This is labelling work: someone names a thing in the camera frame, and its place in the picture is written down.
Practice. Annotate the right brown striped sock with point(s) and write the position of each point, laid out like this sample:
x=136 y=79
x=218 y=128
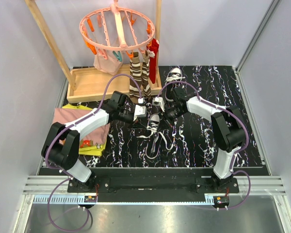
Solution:
x=145 y=74

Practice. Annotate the black marble pattern mat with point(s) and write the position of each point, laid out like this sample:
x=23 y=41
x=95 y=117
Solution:
x=191 y=135

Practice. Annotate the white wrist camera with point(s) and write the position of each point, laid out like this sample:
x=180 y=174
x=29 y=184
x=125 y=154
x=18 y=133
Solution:
x=159 y=102
x=140 y=109

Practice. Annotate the yellow-green folded garment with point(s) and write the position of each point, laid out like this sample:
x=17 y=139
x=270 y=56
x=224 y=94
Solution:
x=86 y=147

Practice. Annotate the brown striped sock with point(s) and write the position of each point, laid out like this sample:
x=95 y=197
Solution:
x=135 y=73
x=145 y=74

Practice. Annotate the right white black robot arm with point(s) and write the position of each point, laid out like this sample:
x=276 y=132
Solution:
x=227 y=126

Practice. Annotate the pink folded t-shirt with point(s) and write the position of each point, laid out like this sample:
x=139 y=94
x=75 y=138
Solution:
x=70 y=113

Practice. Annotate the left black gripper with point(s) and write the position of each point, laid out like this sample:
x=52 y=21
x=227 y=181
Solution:
x=132 y=118

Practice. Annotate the white shoelace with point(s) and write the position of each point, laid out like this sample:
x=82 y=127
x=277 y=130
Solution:
x=160 y=136

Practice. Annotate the wooden drying rack stand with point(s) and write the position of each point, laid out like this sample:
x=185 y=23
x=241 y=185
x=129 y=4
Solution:
x=62 y=33

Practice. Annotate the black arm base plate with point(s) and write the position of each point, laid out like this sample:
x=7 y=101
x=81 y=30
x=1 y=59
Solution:
x=154 y=185

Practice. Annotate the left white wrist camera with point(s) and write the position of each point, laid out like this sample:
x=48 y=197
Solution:
x=140 y=109

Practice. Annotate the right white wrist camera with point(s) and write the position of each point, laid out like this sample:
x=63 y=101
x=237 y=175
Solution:
x=159 y=102

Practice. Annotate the black white sneaker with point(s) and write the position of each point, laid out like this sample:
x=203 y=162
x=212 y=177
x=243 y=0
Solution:
x=153 y=152
x=174 y=75

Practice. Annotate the red hanging cloth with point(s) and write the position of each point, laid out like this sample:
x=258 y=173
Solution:
x=153 y=52

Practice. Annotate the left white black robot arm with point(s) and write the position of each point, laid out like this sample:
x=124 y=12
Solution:
x=62 y=143

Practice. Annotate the pink hanging garment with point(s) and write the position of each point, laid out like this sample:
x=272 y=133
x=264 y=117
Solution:
x=111 y=65

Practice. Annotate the grey slotted cable duct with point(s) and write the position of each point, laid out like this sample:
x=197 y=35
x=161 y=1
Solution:
x=64 y=199

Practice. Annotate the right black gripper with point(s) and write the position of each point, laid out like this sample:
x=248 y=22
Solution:
x=164 y=116

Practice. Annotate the left brown striped sock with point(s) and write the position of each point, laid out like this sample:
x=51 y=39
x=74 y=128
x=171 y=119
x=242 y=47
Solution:
x=135 y=73

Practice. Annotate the pink round clip hanger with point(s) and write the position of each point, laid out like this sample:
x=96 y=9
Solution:
x=119 y=13

